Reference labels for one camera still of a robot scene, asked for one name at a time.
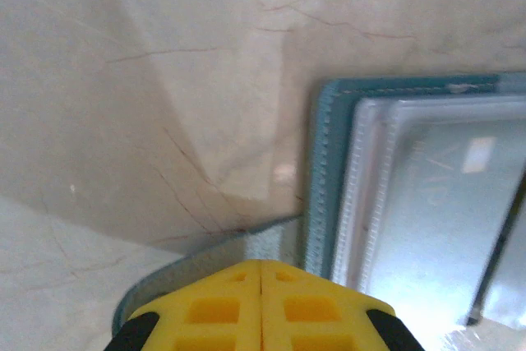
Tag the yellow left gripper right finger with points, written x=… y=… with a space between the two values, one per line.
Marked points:
x=312 y=318

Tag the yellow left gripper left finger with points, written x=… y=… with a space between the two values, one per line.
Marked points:
x=213 y=318

